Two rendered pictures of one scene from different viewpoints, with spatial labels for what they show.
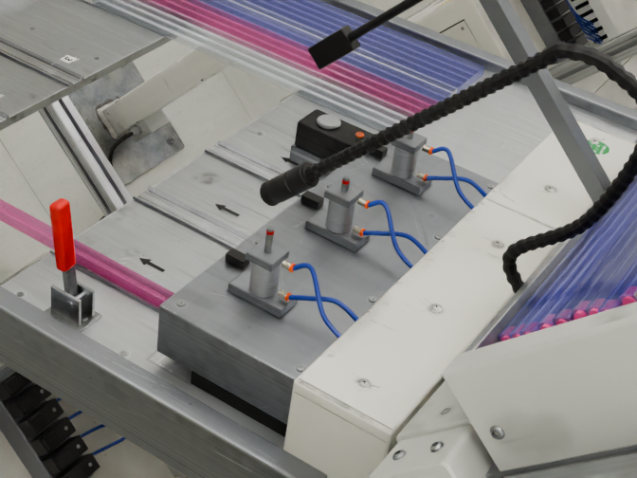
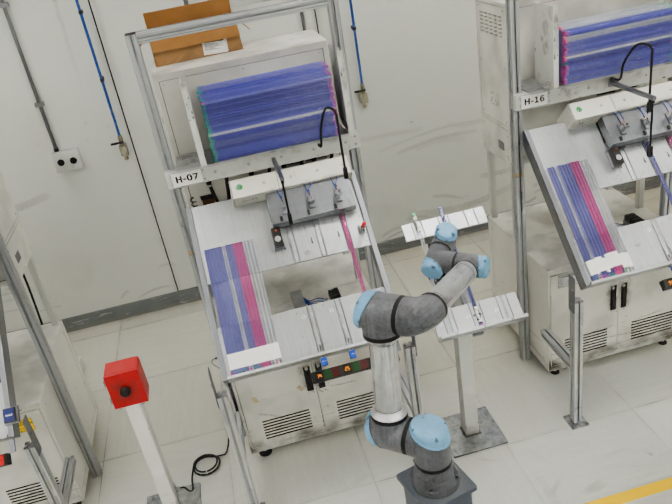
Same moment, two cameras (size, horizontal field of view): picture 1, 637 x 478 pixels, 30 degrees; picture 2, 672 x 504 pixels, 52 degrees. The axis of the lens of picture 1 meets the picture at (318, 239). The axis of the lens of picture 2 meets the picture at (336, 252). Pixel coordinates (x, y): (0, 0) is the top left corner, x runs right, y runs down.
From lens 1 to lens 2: 257 cm
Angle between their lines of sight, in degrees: 69
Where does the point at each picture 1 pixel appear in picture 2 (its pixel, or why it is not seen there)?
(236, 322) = (347, 193)
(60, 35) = (297, 330)
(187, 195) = (316, 249)
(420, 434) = (350, 144)
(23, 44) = (310, 330)
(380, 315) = (327, 174)
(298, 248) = (322, 203)
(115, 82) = not seen: outside the picture
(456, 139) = (239, 232)
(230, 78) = not seen: outside the picture
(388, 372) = (337, 164)
